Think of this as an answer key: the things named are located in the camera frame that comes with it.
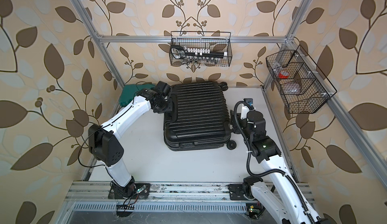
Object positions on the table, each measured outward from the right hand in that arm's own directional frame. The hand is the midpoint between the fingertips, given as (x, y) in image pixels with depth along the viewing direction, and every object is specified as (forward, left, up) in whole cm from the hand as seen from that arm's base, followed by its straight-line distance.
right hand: (238, 111), depth 74 cm
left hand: (+10, +37, -8) cm, 39 cm away
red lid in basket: (+19, -26, +5) cm, 33 cm away
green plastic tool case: (+37, +72, -21) cm, 83 cm away
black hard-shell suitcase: (0, +19, -7) cm, 20 cm away
